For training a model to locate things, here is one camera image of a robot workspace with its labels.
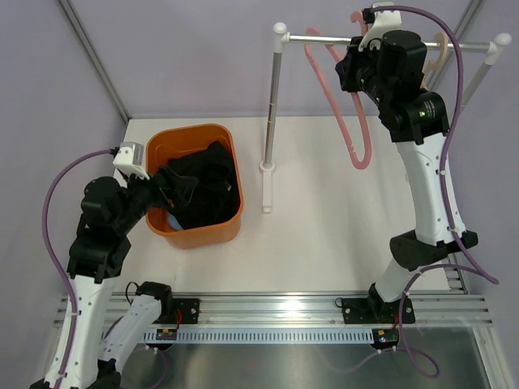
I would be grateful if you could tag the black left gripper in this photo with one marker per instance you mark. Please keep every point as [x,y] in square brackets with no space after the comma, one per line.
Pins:
[178,192]

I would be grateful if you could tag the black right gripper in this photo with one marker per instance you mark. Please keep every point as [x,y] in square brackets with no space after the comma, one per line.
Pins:
[353,58]

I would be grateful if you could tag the black shorts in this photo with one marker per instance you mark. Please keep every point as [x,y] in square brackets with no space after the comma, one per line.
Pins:
[216,198]

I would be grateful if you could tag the light blue shorts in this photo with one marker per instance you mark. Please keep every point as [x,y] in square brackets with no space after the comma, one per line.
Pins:
[173,223]

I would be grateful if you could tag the beige wooden hanger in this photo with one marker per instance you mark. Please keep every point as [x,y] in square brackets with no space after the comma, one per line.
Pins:
[441,38]

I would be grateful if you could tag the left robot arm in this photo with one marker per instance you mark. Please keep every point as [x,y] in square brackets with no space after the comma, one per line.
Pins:
[86,357]

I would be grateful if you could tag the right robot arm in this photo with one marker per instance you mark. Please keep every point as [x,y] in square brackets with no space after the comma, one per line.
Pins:
[388,69]

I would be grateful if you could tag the orange plastic laundry basket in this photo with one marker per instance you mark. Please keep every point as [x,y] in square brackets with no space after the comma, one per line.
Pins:
[176,143]

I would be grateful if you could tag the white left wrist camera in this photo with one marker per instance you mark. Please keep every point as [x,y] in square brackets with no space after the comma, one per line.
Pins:
[129,160]

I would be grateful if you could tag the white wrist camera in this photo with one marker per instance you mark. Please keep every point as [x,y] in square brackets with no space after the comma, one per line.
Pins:
[380,22]
[129,160]

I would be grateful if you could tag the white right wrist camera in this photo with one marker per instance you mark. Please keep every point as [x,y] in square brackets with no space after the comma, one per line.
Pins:
[380,22]

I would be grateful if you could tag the aluminium frame post right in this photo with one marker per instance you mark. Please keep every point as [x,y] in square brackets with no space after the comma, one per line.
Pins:
[466,21]

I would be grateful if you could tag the aluminium frame post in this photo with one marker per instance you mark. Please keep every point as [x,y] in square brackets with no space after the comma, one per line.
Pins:
[466,21]
[71,15]

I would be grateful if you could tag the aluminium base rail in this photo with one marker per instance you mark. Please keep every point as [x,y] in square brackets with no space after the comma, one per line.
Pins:
[322,309]

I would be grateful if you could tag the aluminium frame post left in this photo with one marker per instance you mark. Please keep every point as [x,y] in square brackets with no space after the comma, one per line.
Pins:
[71,15]

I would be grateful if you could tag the white slotted cable duct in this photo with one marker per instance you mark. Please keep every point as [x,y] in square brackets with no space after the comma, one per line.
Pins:
[259,336]

